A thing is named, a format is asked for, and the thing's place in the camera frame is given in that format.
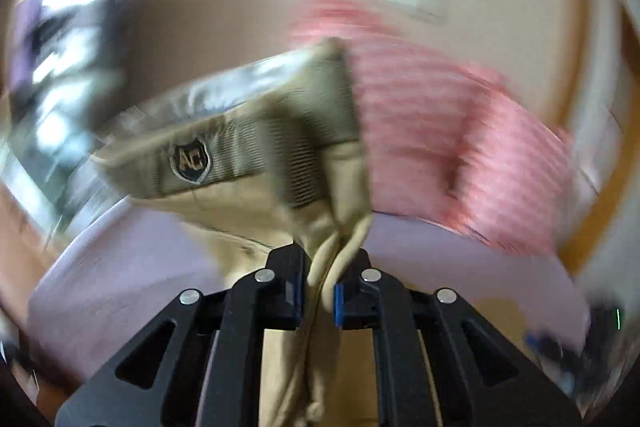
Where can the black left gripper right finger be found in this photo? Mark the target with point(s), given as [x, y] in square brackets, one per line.
[438, 362]

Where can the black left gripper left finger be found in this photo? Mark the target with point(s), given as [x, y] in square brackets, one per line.
[199, 361]

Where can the khaki beige pants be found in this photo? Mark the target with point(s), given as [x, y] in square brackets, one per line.
[251, 163]

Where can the lavender bed sheet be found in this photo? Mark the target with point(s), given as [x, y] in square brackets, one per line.
[121, 271]

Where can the pink striped blanket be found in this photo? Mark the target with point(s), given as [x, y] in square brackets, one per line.
[446, 142]

